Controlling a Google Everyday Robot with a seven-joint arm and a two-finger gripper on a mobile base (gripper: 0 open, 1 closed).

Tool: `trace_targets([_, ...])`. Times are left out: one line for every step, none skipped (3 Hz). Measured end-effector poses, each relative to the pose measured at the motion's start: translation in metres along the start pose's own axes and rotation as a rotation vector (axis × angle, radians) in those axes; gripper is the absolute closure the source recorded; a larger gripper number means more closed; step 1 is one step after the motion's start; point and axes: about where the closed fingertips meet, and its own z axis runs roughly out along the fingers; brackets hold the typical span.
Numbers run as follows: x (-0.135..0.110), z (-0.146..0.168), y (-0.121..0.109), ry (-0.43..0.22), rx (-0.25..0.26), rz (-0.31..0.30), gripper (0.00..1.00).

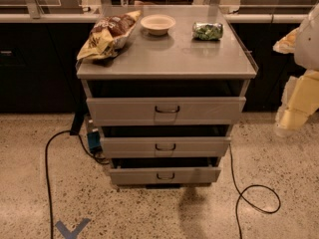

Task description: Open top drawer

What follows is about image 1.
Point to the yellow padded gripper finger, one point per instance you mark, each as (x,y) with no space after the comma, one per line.
(286,44)
(300,100)

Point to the blue power box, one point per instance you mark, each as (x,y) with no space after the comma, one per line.
(93,136)

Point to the brown yellow chip bag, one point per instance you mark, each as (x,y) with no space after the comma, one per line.
(109,35)

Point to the dark counter with rail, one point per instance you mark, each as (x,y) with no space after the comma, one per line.
(37,66)

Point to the grey metal drawer cabinet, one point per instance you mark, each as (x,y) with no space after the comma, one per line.
(171,66)

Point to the grey drawer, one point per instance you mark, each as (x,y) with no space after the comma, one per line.
(165,111)
(168,175)
(151,147)

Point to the white paper bowl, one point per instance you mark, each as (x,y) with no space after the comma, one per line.
(158,24)

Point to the grey middle drawer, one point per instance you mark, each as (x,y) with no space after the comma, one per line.
(151,147)

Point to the grey bottom drawer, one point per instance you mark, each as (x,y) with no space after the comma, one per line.
(168,175)

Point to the grey top drawer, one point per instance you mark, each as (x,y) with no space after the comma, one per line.
(165,111)

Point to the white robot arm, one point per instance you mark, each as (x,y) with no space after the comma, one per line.
(306,52)

